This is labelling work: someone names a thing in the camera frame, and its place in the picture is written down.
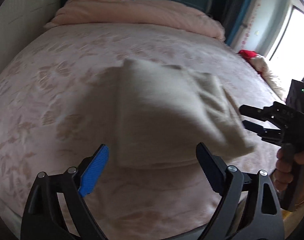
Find cream knit sweater black hearts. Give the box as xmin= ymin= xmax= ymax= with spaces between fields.
xmin=86 ymin=58 xmax=258 ymax=168

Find person's right hand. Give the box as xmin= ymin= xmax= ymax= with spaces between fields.
xmin=274 ymin=149 xmax=304 ymax=198

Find cream cloth by window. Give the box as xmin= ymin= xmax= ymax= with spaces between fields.
xmin=249 ymin=54 xmax=287 ymax=101

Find red cloth by window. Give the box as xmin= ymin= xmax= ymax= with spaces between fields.
xmin=238 ymin=49 xmax=258 ymax=62

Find pink floral bed blanket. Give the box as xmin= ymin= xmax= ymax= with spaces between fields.
xmin=0 ymin=23 xmax=278 ymax=239

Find pink folded duvet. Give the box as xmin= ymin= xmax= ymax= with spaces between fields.
xmin=45 ymin=0 xmax=225 ymax=42

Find white wardrobe with red stickers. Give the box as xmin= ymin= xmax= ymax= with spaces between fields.
xmin=0 ymin=0 xmax=60 ymax=73

